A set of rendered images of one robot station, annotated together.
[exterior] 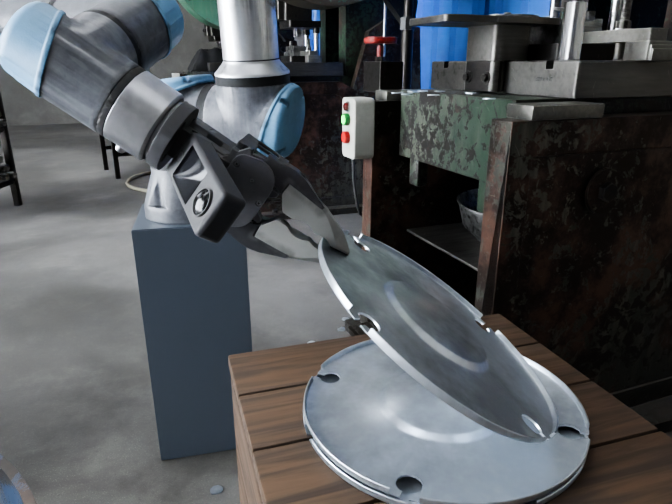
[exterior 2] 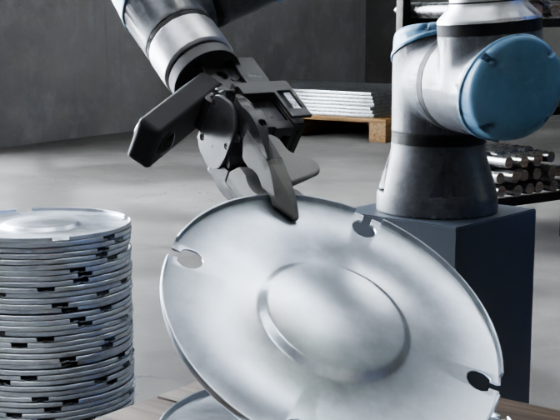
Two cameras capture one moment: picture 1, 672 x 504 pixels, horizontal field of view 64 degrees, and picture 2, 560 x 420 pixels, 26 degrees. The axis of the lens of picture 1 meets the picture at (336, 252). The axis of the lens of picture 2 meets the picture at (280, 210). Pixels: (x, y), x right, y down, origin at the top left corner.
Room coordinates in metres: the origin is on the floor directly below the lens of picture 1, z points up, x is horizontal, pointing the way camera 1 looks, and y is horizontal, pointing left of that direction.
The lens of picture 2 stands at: (-0.09, -0.86, 0.70)
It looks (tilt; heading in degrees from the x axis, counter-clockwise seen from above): 10 degrees down; 55
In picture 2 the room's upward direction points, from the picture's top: straight up
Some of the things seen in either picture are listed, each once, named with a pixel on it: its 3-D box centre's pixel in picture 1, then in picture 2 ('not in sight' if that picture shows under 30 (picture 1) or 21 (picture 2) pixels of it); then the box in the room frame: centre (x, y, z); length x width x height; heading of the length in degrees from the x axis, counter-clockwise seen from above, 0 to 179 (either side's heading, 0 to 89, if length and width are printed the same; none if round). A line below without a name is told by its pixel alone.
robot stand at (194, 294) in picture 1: (200, 326); (432, 382); (0.93, 0.26, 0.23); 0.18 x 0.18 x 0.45; 13
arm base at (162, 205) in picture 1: (187, 185); (437, 170); (0.93, 0.26, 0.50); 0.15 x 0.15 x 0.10
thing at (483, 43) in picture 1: (481, 53); not in sight; (1.10, -0.28, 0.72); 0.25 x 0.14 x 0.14; 111
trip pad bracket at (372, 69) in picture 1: (382, 99); not in sight; (1.37, -0.11, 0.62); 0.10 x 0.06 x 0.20; 21
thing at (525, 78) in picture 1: (550, 76); not in sight; (1.16, -0.44, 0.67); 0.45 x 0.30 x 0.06; 21
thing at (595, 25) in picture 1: (554, 32); not in sight; (1.16, -0.44, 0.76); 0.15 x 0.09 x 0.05; 21
